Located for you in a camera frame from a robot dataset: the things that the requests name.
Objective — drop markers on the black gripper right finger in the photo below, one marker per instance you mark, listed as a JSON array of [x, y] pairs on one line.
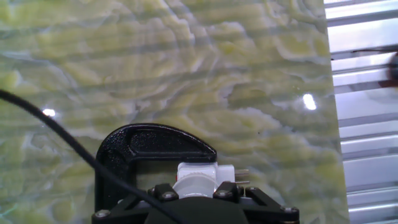
[[267, 211]]

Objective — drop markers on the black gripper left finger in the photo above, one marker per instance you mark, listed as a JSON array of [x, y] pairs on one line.
[[124, 211]]

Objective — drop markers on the black C-clamp with steel screw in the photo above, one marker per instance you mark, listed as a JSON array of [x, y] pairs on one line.
[[149, 146]]

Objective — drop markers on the green marble pattern mat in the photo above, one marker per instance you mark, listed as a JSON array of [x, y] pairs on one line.
[[186, 62]]

